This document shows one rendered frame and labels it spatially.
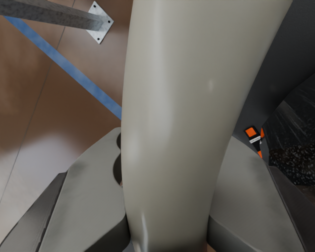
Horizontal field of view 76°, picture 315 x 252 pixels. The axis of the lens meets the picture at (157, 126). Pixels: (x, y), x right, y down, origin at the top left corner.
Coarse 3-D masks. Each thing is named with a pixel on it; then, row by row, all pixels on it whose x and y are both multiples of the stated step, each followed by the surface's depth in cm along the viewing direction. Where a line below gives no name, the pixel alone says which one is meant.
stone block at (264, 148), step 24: (288, 96) 105; (312, 96) 83; (288, 120) 82; (312, 120) 68; (264, 144) 87; (288, 144) 68; (312, 144) 58; (288, 168) 66; (312, 168) 58; (312, 192) 60
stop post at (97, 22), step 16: (0, 0) 83; (16, 0) 88; (32, 0) 97; (16, 16) 93; (32, 16) 99; (48, 16) 106; (64, 16) 114; (80, 16) 123; (96, 16) 142; (96, 32) 148
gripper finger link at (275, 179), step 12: (276, 168) 9; (276, 180) 8; (288, 180) 8; (288, 192) 7; (300, 192) 7; (288, 204) 7; (300, 204) 7; (312, 204) 7; (300, 216) 7; (312, 216) 7; (300, 228) 6; (312, 228) 6; (300, 240) 6; (312, 240) 6
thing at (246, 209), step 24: (240, 144) 10; (240, 168) 9; (264, 168) 9; (216, 192) 8; (240, 192) 8; (264, 192) 7; (216, 216) 7; (240, 216) 7; (264, 216) 7; (288, 216) 7; (216, 240) 7; (240, 240) 6; (264, 240) 6; (288, 240) 6
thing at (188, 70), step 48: (144, 0) 3; (192, 0) 3; (240, 0) 3; (288, 0) 3; (144, 48) 4; (192, 48) 3; (240, 48) 3; (144, 96) 4; (192, 96) 4; (240, 96) 4; (144, 144) 4; (192, 144) 4; (144, 192) 5; (192, 192) 5; (144, 240) 6; (192, 240) 6
